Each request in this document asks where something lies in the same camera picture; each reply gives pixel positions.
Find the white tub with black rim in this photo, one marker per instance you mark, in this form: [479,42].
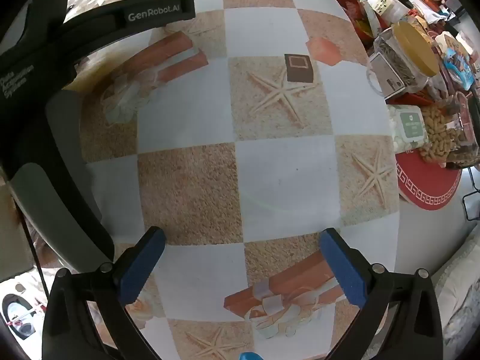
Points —
[390,2]

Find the small blue object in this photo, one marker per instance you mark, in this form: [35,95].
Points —
[250,356]

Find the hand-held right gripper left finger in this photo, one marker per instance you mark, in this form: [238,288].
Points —
[138,266]

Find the container of white candies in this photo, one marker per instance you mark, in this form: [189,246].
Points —
[408,125]

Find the grey patterned cushion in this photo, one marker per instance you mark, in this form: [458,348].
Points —
[457,288]

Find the clear bag of peanuts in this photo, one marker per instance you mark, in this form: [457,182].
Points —
[438,135]

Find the clear bag of brown nuts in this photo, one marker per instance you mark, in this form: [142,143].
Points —
[467,150]

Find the black metal stand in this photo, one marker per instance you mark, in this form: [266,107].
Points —
[468,202]

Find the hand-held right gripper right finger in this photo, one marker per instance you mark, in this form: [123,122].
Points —
[345,270]

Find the clear jar with yellow lid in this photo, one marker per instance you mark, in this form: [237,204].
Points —
[405,56]

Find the blue snack bag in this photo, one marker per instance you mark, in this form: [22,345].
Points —
[457,65]

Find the black white round object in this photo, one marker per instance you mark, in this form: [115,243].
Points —
[17,315]

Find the checkered printed tablecloth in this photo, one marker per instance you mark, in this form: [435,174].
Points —
[262,176]

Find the red candy wrapper packet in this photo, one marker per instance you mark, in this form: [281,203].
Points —
[352,11]

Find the red round patterned tray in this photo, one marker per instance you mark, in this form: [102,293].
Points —
[427,183]

